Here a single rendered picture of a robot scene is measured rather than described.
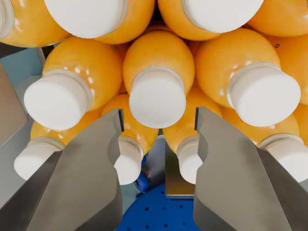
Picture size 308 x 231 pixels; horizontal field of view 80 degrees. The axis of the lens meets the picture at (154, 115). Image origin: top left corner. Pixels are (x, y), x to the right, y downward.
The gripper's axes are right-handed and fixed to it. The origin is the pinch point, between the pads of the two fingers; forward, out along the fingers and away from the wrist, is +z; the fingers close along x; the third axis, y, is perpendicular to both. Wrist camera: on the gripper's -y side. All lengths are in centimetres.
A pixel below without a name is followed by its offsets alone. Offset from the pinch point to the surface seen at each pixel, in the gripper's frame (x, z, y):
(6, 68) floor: -106, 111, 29
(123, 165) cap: -3.1, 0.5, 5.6
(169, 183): 1.0, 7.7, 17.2
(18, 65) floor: -98, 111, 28
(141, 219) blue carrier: -3.9, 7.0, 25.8
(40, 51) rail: -14.9, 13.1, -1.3
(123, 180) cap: -3.4, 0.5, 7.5
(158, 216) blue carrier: -0.9, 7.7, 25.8
